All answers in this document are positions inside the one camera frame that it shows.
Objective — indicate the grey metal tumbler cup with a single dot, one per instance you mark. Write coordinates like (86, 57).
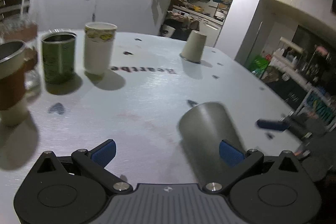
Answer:
(202, 129)

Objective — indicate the cup with brown sleeve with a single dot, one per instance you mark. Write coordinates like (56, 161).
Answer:
(13, 92)

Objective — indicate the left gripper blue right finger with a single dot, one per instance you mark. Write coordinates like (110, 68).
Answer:
(242, 164)

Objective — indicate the clear glass jar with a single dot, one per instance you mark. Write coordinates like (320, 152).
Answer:
(22, 27)

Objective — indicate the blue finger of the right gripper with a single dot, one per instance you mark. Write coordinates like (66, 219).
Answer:
(272, 125)

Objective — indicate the green metal can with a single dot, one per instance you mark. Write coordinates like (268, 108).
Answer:
(58, 56)

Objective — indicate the white paper cup yellow print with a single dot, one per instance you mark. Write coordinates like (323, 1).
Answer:
(98, 46)

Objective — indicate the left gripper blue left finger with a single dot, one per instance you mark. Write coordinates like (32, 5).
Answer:
(92, 165)

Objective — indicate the beige upside-down paper cup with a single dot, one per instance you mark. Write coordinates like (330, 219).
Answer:
(194, 47)

